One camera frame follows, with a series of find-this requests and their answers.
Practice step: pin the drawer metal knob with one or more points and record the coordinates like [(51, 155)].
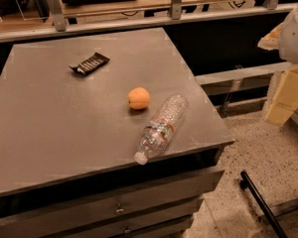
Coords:
[(127, 230), (120, 210)]

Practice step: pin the orange apricot fruit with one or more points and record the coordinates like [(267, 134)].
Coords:
[(138, 98)]

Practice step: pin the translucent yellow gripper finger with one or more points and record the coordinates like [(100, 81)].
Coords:
[(282, 96), (270, 41)]

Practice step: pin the lower drawer metal knob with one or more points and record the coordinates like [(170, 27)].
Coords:
[(127, 230)]

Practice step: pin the black metal bar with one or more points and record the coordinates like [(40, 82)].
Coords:
[(246, 182)]

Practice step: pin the clear plastic water bottle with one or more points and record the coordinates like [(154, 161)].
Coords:
[(159, 131)]

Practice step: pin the grey drawer cabinet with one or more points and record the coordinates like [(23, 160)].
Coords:
[(67, 141)]

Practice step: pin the upper drawer metal knob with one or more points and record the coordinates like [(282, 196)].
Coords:
[(120, 210)]

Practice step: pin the black rxbar chocolate wrapper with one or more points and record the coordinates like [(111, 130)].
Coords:
[(90, 65)]

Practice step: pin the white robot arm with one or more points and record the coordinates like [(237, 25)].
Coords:
[(288, 40)]

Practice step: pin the wooden counter with metal rail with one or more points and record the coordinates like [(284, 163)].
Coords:
[(13, 29)]

